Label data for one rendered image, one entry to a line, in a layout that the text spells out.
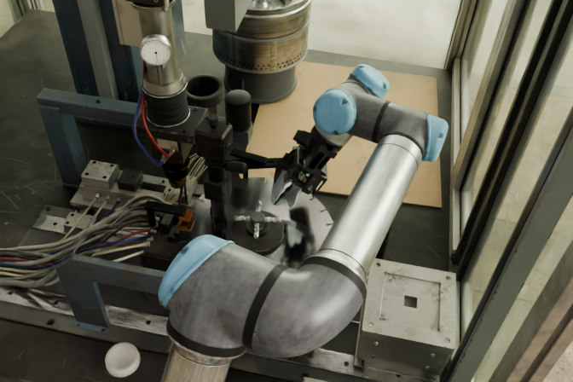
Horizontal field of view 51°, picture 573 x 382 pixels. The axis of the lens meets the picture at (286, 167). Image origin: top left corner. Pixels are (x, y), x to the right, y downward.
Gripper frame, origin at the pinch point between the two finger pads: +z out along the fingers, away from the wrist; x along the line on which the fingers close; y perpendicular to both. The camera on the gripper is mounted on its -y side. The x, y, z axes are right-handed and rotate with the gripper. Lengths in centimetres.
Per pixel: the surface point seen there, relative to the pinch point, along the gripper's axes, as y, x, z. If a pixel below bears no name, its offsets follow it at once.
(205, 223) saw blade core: 4.3, -10.9, 11.2
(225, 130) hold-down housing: 14.1, -20.1, -16.8
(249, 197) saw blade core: -3.7, -4.1, 5.6
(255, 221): 8.5, -3.8, 1.9
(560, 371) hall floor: -33, 134, 33
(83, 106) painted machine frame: -20, -45, 14
